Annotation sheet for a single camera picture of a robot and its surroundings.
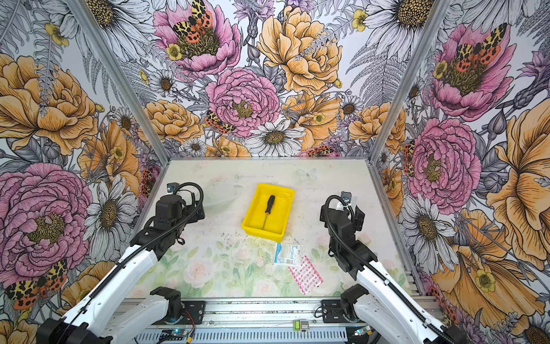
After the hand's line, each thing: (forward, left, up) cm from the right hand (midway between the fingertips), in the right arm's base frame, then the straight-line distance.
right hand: (341, 211), depth 79 cm
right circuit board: (-34, -5, -19) cm, 39 cm away
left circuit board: (-33, +57, -18) cm, 68 cm away
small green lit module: (-32, +16, -15) cm, 39 cm away
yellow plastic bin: (+4, +26, -17) cm, 32 cm away
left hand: (+3, +56, -1) cm, 56 cm away
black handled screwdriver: (+12, +27, -16) cm, 34 cm away
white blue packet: (-8, +19, -18) cm, 28 cm away
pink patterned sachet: (-16, +13, -19) cm, 28 cm away
